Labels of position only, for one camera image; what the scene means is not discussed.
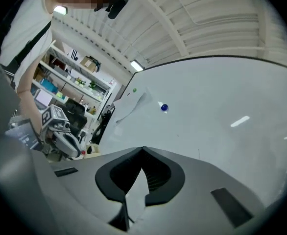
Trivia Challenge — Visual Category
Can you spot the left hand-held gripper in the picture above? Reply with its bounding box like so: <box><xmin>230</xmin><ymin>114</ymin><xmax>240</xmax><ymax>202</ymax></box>
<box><xmin>39</xmin><ymin>104</ymin><xmax>82</xmax><ymax>159</ymax></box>

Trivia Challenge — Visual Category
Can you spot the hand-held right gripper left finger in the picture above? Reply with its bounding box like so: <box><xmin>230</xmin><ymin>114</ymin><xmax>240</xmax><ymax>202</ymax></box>
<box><xmin>45</xmin><ymin>146</ymin><xmax>144</xmax><ymax>235</ymax></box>

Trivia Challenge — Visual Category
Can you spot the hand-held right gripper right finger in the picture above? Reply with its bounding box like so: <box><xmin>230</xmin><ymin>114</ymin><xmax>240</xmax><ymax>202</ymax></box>
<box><xmin>131</xmin><ymin>146</ymin><xmax>267</xmax><ymax>235</ymax></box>

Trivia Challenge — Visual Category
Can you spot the white whiteboard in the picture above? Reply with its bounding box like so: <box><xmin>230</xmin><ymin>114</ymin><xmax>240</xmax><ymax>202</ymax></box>
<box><xmin>98</xmin><ymin>55</ymin><xmax>287</xmax><ymax>207</ymax></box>

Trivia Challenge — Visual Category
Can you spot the person's left forearm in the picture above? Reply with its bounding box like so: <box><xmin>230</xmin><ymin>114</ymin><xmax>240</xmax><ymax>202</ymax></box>
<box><xmin>17</xmin><ymin>64</ymin><xmax>46</xmax><ymax>135</ymax></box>

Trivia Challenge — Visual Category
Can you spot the cream plastic holder box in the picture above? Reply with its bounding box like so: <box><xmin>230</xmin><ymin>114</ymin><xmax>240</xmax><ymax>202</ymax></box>
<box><xmin>85</xmin><ymin>144</ymin><xmax>101</xmax><ymax>157</ymax></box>

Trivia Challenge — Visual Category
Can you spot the black office chair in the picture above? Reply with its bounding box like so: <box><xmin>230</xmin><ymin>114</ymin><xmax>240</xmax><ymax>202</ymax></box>
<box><xmin>59</xmin><ymin>97</ymin><xmax>88</xmax><ymax>137</ymax></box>

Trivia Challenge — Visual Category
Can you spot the black bag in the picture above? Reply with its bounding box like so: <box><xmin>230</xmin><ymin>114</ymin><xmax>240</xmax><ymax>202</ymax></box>
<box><xmin>91</xmin><ymin>106</ymin><xmax>115</xmax><ymax>144</ymax></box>

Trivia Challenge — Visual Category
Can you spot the black chest-mounted screen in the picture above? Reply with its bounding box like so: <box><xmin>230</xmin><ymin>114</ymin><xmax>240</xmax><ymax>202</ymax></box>
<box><xmin>4</xmin><ymin>118</ymin><xmax>43</xmax><ymax>152</ymax></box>

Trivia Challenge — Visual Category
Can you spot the computer monitor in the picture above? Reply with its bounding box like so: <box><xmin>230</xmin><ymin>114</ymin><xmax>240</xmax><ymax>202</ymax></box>
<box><xmin>34</xmin><ymin>89</ymin><xmax>54</xmax><ymax>108</ymax></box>

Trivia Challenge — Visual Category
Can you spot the white metal shelf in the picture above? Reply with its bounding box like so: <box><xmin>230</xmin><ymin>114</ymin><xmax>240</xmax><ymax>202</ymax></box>
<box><xmin>31</xmin><ymin>39</ymin><xmax>115</xmax><ymax>119</ymax></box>

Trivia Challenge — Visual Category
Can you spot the white paper sheet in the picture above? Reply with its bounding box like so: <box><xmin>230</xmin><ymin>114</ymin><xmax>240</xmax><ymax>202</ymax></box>
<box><xmin>112</xmin><ymin>86</ymin><xmax>154</xmax><ymax>125</ymax></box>

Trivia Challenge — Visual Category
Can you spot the cardboard box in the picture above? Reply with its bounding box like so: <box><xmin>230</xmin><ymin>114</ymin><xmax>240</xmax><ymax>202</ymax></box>
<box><xmin>79</xmin><ymin>55</ymin><xmax>98</xmax><ymax>73</ymax></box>

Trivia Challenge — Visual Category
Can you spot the ceiling light panel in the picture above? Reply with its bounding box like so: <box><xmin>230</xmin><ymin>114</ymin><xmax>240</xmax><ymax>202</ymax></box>
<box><xmin>129</xmin><ymin>60</ymin><xmax>144</xmax><ymax>72</ymax></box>
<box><xmin>53</xmin><ymin>5</ymin><xmax>69</xmax><ymax>16</ymax></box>

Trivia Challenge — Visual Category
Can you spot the black chest harness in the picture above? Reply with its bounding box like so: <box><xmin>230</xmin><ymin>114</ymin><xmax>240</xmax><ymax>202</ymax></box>
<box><xmin>5</xmin><ymin>20</ymin><xmax>52</xmax><ymax>69</ymax></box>

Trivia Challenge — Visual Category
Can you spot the person's white shirt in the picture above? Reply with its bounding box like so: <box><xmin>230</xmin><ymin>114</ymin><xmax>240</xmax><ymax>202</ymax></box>
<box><xmin>0</xmin><ymin>0</ymin><xmax>54</xmax><ymax>91</ymax></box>

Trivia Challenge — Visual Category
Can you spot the black head-worn camera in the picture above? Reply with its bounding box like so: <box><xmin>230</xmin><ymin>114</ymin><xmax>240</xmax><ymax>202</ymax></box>
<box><xmin>94</xmin><ymin>0</ymin><xmax>131</xmax><ymax>20</ymax></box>

